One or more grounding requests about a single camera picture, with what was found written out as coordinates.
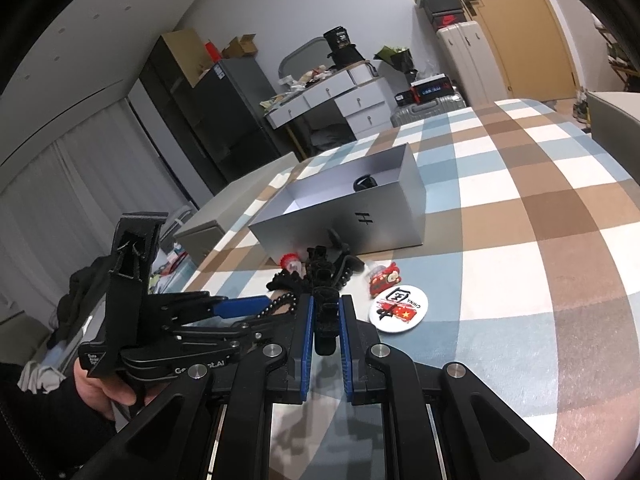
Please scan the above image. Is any white suitcase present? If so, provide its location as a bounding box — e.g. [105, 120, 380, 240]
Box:
[436, 20, 501, 108]

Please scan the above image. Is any dark grey fridge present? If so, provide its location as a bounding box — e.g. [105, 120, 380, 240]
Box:
[192, 57, 287, 197]

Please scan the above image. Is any pile of dresser clutter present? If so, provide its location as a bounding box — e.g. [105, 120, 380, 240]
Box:
[260, 62, 336, 111]

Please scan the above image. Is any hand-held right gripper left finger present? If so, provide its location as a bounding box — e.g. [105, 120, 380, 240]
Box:
[82, 294, 317, 480]

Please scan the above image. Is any black bag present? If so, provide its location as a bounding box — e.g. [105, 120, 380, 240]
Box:
[324, 25, 368, 67]

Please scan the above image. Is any silver suitcase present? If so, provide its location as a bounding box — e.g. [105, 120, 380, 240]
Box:
[390, 94, 468, 128]

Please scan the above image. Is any white dresser with drawers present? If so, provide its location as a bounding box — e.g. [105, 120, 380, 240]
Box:
[265, 62, 394, 161]

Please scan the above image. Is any dark wrapped flower bouquet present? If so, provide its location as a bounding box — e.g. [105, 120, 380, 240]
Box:
[374, 45, 418, 83]

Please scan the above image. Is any open brown cardboard box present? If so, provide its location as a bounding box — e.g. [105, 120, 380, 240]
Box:
[221, 34, 258, 59]

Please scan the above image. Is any plain black shoe box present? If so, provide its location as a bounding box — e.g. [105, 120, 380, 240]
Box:
[422, 0, 473, 14]

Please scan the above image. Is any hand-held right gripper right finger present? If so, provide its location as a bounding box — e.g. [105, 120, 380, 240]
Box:
[339, 294, 586, 480]

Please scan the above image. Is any silver cardboard box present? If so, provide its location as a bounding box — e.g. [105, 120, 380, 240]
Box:
[248, 142, 427, 266]

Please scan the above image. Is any black bow hair clip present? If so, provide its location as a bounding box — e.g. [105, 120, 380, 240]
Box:
[266, 269, 307, 292]

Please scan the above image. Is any checked blanket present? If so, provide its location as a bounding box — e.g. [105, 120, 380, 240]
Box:
[180, 97, 640, 480]

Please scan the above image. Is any black bead bracelet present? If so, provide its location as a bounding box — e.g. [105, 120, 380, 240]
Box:
[256, 290, 301, 320]

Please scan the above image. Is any red figure charm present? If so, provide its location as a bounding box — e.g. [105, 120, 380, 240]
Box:
[369, 261, 403, 297]

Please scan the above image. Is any grey cloth under dresser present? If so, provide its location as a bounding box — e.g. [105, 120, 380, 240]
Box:
[307, 127, 358, 153]

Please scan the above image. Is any red black flat box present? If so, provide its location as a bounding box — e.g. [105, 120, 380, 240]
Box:
[410, 74, 453, 103]

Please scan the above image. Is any dark cloth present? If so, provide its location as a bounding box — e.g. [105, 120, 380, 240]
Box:
[50, 255, 117, 356]

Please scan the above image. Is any wooden door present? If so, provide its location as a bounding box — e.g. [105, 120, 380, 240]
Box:
[430, 0, 583, 103]

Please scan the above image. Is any black shoe box red logo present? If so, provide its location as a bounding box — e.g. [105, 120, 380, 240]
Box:
[431, 10, 476, 31]

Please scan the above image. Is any rounded grey mirror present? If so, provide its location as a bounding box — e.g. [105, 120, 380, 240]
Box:
[278, 37, 336, 86]

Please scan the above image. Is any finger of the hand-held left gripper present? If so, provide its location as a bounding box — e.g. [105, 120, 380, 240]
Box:
[165, 322, 265, 356]
[147, 291, 274, 323]

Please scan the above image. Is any bedside clutter pile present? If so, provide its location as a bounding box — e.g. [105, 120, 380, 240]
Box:
[150, 240, 196, 295]

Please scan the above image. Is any wooden shoe rack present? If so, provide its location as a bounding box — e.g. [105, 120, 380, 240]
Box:
[606, 24, 640, 92]

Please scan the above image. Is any person's left hand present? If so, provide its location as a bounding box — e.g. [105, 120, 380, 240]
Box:
[74, 357, 157, 422]

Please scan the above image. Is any dark glass wardrobe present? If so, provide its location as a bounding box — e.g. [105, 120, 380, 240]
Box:
[139, 29, 227, 201]

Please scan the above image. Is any black hair claw clip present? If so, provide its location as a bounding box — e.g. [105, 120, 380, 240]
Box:
[305, 245, 344, 357]

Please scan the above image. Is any person's left forearm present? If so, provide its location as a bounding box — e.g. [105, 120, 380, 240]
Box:
[0, 365, 118, 480]

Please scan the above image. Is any shoes scattered on floor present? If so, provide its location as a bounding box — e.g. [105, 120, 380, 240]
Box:
[572, 87, 593, 123]

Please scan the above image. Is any grey curtain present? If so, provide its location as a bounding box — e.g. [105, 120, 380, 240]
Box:
[0, 100, 201, 321]

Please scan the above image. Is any round white badge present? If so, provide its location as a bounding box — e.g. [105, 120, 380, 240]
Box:
[369, 285, 430, 333]

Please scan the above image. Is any plain grey storage chest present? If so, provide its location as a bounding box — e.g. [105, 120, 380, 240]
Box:
[586, 91, 640, 147]

